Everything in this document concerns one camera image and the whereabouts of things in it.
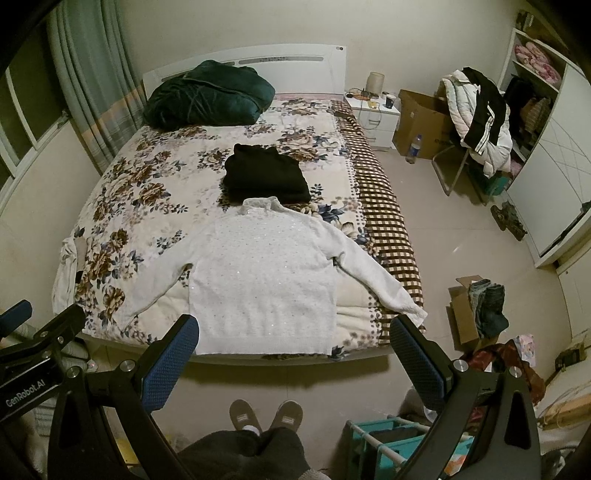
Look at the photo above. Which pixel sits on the pink bedding on shelf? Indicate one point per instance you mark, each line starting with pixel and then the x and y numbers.
pixel 536 60

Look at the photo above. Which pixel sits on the plastic water bottle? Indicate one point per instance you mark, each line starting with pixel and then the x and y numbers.
pixel 414 149

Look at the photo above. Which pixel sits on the dark green duvet bundle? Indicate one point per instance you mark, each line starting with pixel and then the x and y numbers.
pixel 211 94

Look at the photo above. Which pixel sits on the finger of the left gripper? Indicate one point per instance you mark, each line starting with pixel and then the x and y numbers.
pixel 15 317
pixel 57 333

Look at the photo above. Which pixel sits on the green striped curtain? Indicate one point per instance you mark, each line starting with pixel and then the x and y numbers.
pixel 102 92

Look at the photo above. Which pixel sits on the red clothes pile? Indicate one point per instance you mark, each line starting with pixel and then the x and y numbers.
pixel 501 357

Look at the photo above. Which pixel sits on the floral bed blanket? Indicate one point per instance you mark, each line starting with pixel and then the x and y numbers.
pixel 162 185

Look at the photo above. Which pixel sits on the beige table lamp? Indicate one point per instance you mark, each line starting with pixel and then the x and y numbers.
pixel 375 82

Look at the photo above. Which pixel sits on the cardboard box by nightstand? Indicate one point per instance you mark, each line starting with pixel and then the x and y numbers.
pixel 423 115

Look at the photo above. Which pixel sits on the window frame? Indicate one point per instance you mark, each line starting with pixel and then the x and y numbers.
pixel 31 115

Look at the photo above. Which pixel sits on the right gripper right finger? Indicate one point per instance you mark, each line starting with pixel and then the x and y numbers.
pixel 506 444

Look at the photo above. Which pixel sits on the right grey slipper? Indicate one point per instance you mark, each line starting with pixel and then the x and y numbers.
pixel 289 415

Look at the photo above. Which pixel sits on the white nightstand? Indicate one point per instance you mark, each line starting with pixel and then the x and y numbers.
pixel 378 122

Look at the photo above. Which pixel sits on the small box with clothes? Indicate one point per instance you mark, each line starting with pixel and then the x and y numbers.
pixel 478 312

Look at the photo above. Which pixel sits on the dark shoes by wardrobe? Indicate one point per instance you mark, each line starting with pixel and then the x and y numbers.
pixel 507 219

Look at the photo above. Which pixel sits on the white bed headboard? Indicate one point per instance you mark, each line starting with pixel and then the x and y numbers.
pixel 290 68

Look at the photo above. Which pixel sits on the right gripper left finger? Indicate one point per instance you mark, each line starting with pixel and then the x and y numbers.
pixel 82 445

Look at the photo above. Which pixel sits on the black folded garment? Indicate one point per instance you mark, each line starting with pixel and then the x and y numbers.
pixel 254 171

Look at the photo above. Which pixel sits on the white cloth at bedside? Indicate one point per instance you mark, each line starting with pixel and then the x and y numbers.
pixel 65 280

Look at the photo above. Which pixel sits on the left grey slipper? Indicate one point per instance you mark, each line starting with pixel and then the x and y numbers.
pixel 243 417

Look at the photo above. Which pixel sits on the grey slipper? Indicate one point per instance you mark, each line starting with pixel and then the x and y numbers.
pixel 289 415
pixel 243 417

